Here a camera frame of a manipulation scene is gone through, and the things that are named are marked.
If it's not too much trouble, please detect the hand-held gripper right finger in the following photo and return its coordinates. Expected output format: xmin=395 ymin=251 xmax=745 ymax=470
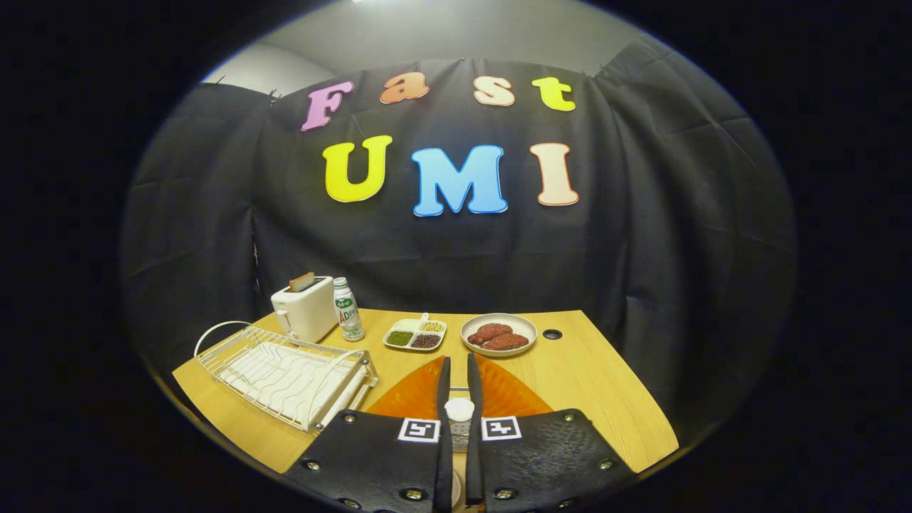
xmin=465 ymin=353 xmax=637 ymax=513

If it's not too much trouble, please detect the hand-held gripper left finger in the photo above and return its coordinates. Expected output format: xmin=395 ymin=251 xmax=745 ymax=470
xmin=284 ymin=355 xmax=455 ymax=513

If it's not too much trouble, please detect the white wire dish rack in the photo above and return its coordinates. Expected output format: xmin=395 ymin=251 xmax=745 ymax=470
xmin=194 ymin=321 xmax=380 ymax=433

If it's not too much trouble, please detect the white divided dish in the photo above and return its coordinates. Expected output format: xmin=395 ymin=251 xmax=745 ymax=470
xmin=383 ymin=313 xmax=447 ymax=353

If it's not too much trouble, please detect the round plate with meat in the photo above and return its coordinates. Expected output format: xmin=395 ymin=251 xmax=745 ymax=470
xmin=460 ymin=313 xmax=538 ymax=358

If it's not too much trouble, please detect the white green-label drink bottle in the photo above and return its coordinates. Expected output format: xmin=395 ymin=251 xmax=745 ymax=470
xmin=333 ymin=277 xmax=366 ymax=342

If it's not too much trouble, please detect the white drip tray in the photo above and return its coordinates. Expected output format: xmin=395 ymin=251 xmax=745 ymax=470
xmin=217 ymin=342 xmax=368 ymax=428

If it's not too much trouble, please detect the white toaster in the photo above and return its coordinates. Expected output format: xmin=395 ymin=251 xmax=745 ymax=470
xmin=271 ymin=276 xmax=338 ymax=344

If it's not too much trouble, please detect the black backdrop cloth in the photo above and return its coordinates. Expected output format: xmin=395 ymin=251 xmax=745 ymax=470
xmin=120 ymin=32 xmax=799 ymax=442

